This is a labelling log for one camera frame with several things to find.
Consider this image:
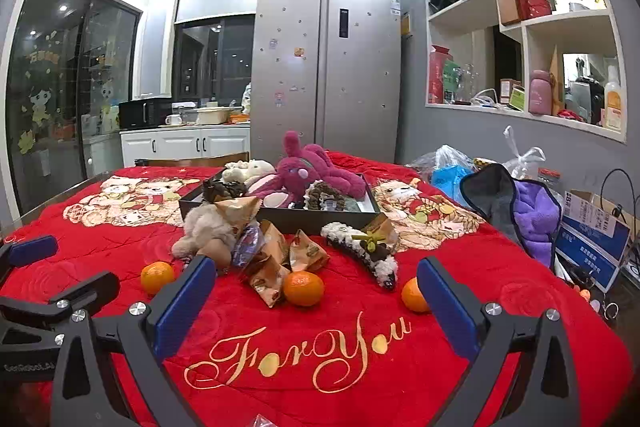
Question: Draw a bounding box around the white wall shelf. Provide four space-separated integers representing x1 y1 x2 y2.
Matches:
415 0 628 145

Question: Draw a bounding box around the green gift box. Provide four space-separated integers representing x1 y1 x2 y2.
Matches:
442 59 462 104

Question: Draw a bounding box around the black white fluffy hair clip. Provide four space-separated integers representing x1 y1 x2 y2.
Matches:
320 222 401 292

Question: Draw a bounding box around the purple snack wrapper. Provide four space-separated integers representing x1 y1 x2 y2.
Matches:
231 223 271 268

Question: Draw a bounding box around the brown scrunchie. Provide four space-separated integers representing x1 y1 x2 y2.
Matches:
304 181 351 212

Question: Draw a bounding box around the black microwave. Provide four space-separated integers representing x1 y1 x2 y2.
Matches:
118 97 173 130

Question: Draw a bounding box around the silver refrigerator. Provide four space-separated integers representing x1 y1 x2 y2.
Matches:
250 0 403 162

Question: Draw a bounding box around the blue white cardboard box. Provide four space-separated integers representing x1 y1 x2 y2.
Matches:
555 189 632 294

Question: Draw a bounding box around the blue plastic bag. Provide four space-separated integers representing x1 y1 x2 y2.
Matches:
431 164 476 208

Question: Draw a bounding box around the white plastic bag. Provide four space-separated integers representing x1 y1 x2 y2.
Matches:
502 125 548 180

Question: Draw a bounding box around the beige fluffy hair clip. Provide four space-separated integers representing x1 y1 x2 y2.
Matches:
171 205 241 260

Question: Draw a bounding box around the glass sliding door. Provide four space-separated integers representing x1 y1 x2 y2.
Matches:
7 0 143 212

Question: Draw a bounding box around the black tray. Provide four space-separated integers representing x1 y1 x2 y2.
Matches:
178 167 396 237

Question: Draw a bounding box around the orange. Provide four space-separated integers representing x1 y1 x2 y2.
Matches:
283 271 325 307
401 277 432 313
140 261 177 296

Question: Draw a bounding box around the magenta plush rabbit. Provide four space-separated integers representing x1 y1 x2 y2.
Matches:
247 130 368 209

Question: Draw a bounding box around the white plush toy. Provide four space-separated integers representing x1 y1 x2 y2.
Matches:
221 159 277 184

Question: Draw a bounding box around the white food container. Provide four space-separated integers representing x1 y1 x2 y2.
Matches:
195 107 231 125

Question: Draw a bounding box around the red printed blanket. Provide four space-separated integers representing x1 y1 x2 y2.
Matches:
0 150 633 427

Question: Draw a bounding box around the red gift box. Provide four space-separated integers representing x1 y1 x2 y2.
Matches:
427 45 453 104

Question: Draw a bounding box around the pink thermos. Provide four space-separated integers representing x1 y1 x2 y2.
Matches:
528 69 553 115

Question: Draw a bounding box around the dark window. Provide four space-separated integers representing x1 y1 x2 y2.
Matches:
172 14 257 102

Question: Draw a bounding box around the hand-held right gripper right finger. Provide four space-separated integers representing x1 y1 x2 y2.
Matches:
416 256 593 427

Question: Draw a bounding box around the grey cloth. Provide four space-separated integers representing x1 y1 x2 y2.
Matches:
459 164 526 253

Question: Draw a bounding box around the white bottle orange label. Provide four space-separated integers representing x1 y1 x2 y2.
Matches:
603 64 623 130

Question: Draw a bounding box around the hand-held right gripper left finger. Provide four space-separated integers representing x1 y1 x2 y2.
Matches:
47 254 218 427

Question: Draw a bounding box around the dark bead bracelet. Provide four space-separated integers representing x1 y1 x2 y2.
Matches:
202 179 248 202

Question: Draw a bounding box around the white kitchen cabinet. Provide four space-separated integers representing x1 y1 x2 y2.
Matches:
120 124 252 168

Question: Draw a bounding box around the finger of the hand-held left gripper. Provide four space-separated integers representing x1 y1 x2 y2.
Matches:
0 235 60 288
0 271 121 338

